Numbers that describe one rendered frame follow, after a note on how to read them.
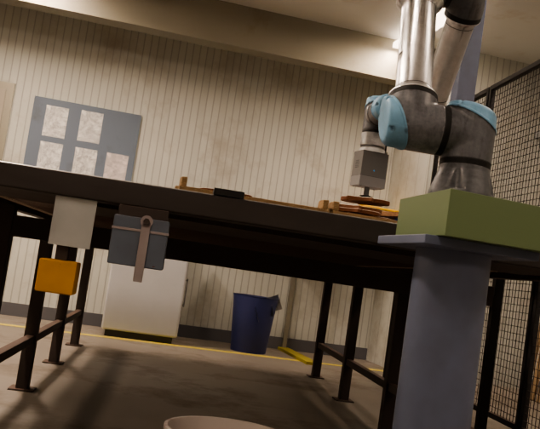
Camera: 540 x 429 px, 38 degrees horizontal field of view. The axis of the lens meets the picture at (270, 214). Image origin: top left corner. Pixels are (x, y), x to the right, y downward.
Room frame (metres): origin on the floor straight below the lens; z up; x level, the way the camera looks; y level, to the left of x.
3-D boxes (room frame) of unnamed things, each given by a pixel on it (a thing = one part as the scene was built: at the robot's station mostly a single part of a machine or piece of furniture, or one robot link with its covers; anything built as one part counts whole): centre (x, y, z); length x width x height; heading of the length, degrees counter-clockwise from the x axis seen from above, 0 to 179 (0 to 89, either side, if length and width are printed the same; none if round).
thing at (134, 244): (1.93, 0.31, 0.77); 0.14 x 0.11 x 0.18; 96
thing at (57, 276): (1.91, 0.49, 0.74); 0.09 x 0.08 x 0.24; 96
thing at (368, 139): (2.28, -0.27, 1.17); 0.08 x 0.08 x 0.05
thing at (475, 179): (1.78, -0.43, 1.01); 0.15 x 0.15 x 0.10
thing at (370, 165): (2.29, -0.27, 1.09); 0.10 x 0.09 x 0.16; 19
